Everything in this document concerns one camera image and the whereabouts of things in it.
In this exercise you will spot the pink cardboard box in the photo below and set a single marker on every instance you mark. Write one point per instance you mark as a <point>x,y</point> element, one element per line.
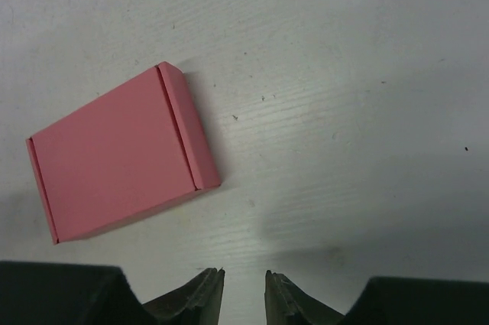
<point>135,151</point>

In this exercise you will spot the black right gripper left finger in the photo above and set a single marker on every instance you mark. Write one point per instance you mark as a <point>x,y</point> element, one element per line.
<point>55,293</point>

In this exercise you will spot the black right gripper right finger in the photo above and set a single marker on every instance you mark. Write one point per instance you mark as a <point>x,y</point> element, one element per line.
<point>384,300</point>

